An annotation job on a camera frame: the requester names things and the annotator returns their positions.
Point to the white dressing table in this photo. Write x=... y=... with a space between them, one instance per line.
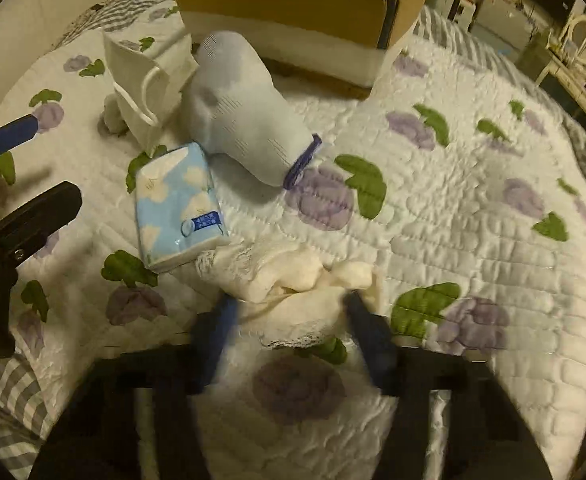
x=566 y=66

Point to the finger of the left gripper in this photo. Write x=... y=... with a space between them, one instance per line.
x=26 y=230
x=17 y=132

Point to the white lace cloth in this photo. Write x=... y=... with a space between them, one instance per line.
x=287 y=296

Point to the light blue sock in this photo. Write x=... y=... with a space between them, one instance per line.
x=231 y=106

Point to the brown cardboard box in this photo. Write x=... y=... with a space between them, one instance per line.
x=346 y=45

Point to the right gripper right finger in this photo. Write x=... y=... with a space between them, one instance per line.
x=375 y=341

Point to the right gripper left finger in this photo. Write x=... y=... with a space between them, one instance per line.
x=209 y=335

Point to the blue cloud tissue pack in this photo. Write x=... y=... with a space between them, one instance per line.
x=177 y=212

